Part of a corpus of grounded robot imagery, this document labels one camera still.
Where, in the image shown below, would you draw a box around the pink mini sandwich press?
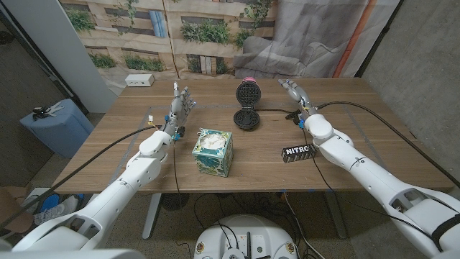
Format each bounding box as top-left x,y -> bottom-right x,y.
233,76 -> 262,131

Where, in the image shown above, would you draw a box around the blue fabric ottoman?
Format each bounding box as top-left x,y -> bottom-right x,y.
19,99 -> 95,159

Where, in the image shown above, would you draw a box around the bunch of keys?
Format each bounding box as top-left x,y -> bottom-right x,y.
32,101 -> 65,121

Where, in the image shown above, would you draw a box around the thin black right hand cable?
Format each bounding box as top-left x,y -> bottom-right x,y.
300,124 -> 443,253

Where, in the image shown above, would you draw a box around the white square pillar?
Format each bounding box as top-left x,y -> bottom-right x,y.
1,0 -> 118,114

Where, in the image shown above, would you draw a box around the white grey sneaker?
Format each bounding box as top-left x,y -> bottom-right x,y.
34,196 -> 79,227

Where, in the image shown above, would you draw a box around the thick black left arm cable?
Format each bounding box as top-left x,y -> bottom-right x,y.
0,124 -> 162,231

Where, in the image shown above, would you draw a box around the white power strip box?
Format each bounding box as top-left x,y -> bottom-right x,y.
124,73 -> 155,88

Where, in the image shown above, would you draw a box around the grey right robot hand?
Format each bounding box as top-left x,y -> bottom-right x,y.
277,78 -> 318,122

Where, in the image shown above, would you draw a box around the teal leaf print tissue box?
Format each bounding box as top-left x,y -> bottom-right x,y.
191,128 -> 234,178

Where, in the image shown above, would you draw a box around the white table leg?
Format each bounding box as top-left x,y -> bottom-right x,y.
142,193 -> 162,240

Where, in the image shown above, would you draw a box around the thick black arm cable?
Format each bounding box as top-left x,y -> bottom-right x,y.
0,124 -> 162,231
316,101 -> 460,188

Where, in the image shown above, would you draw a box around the black Nitro golf ball box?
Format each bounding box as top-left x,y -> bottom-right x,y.
280,143 -> 318,163

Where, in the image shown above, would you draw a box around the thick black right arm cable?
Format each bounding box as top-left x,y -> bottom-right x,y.
316,101 -> 460,188

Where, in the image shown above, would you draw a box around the thin black left hand cable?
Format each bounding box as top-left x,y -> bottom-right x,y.
172,138 -> 181,194

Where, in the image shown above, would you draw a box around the brown trouser leg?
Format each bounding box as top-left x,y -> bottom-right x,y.
0,186 -> 35,235

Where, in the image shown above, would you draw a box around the white robot torso base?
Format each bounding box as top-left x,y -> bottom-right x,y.
193,214 -> 298,259

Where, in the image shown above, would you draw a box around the thin black hand cable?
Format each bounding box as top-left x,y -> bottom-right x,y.
300,124 -> 443,253
172,138 -> 181,194

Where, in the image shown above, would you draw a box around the white floor cable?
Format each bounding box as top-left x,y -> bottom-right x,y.
282,192 -> 319,259

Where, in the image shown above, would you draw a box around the black sandwich press power cord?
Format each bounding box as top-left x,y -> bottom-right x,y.
257,108 -> 301,122

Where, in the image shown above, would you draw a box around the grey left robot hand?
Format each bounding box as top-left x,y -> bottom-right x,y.
160,81 -> 197,141

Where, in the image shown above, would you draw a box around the black round floor disc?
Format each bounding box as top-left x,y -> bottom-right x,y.
161,193 -> 190,212

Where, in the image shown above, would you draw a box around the grey table leg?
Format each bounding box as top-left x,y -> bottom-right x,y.
325,191 -> 348,240

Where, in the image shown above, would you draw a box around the white foot pedal blue pads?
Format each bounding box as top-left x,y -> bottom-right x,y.
30,188 -> 95,227

